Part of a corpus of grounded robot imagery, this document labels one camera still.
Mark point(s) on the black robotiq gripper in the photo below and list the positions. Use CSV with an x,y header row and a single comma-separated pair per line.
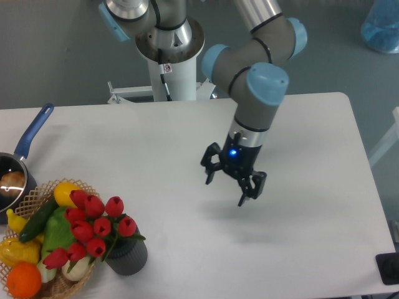
x,y
238,162

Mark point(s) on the dark grey ribbed vase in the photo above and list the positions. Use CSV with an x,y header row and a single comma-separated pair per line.
x,y
127,257

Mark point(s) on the red tulip bouquet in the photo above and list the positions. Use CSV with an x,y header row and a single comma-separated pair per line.
x,y
97,226

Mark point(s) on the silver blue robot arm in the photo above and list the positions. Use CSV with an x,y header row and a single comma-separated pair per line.
x,y
251,74

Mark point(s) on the yellow squash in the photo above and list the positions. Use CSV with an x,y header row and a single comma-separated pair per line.
x,y
62,194

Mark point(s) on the black device at edge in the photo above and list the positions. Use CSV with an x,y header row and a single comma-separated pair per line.
x,y
388,267

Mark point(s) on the green bok choy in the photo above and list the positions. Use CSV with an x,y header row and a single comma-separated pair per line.
x,y
57,239

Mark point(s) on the white garlic bulb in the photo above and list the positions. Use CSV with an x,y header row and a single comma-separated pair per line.
x,y
78,271

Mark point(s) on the blue mesh bag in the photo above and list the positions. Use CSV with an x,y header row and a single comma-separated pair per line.
x,y
380,28

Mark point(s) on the dark green cucumber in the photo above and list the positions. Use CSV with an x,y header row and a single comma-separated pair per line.
x,y
36,224

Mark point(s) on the brown bread roll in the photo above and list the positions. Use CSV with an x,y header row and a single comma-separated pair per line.
x,y
12,184

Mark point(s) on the yellow banana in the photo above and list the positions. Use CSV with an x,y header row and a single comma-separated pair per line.
x,y
15,222

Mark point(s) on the yellow corn cob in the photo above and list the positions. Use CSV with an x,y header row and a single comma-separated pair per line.
x,y
14,252

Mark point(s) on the orange fruit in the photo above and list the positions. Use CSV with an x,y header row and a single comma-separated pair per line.
x,y
24,280

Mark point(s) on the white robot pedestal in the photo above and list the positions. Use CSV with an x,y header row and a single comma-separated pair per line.
x,y
171,57

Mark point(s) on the white frame leg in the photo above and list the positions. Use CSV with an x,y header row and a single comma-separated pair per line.
x,y
385,142

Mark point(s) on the blue handled saucepan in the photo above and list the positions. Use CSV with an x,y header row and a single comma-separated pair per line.
x,y
16,161

